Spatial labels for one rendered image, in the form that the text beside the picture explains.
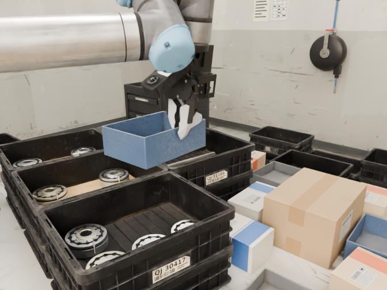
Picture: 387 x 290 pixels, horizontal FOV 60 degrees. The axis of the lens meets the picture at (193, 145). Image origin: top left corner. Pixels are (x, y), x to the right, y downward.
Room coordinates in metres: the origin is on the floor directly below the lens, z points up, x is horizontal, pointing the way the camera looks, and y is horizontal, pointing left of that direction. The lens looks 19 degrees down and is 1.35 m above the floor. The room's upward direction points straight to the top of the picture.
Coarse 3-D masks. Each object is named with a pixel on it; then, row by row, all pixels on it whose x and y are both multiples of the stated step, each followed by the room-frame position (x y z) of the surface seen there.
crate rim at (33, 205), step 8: (96, 152) 1.12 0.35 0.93; (64, 160) 1.05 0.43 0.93; (72, 160) 1.07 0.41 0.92; (24, 168) 0.98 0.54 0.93; (32, 168) 0.99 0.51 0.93; (160, 168) 0.99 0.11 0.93; (16, 176) 0.92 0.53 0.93; (144, 176) 0.93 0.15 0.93; (16, 184) 0.90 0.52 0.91; (24, 184) 0.87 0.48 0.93; (120, 184) 0.87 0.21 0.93; (24, 192) 0.82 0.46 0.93; (88, 192) 0.82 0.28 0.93; (32, 200) 0.77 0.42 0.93; (64, 200) 0.77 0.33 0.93; (32, 208) 0.75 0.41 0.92; (40, 208) 0.73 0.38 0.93
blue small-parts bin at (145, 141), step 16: (160, 112) 0.89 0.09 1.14; (112, 128) 0.77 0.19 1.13; (128, 128) 0.80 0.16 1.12; (144, 128) 0.84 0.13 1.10; (160, 128) 0.88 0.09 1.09; (176, 128) 0.72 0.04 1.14; (192, 128) 0.76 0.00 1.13; (112, 144) 0.72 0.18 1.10; (128, 144) 0.68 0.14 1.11; (144, 144) 0.65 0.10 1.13; (160, 144) 0.68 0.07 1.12; (176, 144) 0.72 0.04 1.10; (192, 144) 0.76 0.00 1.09; (128, 160) 0.68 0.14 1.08; (144, 160) 0.65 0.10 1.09; (160, 160) 0.68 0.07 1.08
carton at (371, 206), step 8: (368, 184) 1.19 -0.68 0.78; (368, 192) 1.12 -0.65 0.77; (376, 192) 1.12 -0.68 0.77; (384, 192) 1.12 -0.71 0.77; (368, 200) 1.06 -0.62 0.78; (376, 200) 1.06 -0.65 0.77; (384, 200) 1.06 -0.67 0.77; (368, 208) 1.04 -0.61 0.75; (376, 208) 1.02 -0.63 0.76; (384, 208) 1.01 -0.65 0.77; (384, 216) 1.02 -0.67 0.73
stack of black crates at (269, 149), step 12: (252, 132) 2.45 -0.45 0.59; (264, 132) 2.59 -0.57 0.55; (276, 132) 2.58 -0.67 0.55; (288, 132) 2.52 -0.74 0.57; (300, 132) 2.45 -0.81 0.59; (264, 144) 2.34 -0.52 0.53; (276, 144) 2.28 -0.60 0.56; (288, 144) 2.21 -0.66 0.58; (300, 144) 2.20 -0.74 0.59; (276, 156) 2.26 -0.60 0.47
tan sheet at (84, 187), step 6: (96, 180) 1.11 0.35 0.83; (72, 186) 1.05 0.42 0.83; (78, 186) 1.05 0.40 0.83; (84, 186) 1.05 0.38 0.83; (90, 186) 1.05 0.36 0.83; (96, 186) 1.05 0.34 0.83; (102, 186) 1.05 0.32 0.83; (72, 192) 1.01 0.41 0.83; (78, 192) 1.01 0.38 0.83; (84, 192) 1.01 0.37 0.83
